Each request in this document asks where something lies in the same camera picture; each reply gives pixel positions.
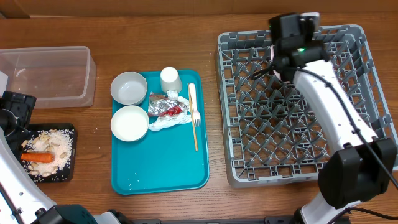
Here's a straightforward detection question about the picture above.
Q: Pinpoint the clear plastic bin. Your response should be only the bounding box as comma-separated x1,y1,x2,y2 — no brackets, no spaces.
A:
1,46,96,109

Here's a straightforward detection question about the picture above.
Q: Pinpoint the grey plastic dishwasher rack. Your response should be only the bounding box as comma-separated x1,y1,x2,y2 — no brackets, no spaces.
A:
216,24,397,188

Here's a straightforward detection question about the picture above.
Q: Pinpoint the white bowl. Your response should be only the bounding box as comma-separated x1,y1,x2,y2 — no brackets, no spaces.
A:
111,105,149,142

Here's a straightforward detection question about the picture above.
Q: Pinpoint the teal plastic serving tray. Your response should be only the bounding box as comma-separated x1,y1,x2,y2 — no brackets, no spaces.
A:
111,70,210,195

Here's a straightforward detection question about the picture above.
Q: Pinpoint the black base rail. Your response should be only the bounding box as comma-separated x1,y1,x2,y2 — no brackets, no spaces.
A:
131,215,303,224

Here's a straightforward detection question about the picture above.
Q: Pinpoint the pink round plate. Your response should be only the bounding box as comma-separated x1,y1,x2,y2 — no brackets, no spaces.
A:
270,45,282,80

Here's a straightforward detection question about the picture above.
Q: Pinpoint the white paper cup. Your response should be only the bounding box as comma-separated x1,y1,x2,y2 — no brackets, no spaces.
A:
160,67,182,93

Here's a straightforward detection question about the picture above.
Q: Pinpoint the orange carrot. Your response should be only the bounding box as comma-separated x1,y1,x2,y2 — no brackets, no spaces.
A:
21,152,55,163

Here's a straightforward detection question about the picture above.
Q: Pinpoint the white plastic fork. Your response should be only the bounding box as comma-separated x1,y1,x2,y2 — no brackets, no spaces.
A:
188,83,201,126

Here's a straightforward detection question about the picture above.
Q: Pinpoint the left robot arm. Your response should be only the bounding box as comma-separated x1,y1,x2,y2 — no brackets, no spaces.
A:
1,91,132,224

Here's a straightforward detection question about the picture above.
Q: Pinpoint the grey bowl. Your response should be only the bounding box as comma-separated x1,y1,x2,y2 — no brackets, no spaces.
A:
110,72,147,105

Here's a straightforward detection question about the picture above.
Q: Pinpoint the pile of rice and peanuts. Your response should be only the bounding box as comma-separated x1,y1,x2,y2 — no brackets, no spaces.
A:
21,129,75,182

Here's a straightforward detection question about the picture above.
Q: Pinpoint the foil snack wrapper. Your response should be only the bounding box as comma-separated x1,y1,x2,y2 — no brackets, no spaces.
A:
147,93,187,116

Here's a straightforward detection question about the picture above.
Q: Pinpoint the wooden chopstick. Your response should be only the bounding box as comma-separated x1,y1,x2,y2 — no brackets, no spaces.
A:
188,87,198,151

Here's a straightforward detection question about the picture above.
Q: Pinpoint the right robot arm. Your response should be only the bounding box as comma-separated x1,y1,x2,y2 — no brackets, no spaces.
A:
269,13,397,223

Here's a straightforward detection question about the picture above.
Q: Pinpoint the crumpled white tissue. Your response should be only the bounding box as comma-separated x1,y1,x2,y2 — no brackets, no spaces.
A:
149,90,192,131

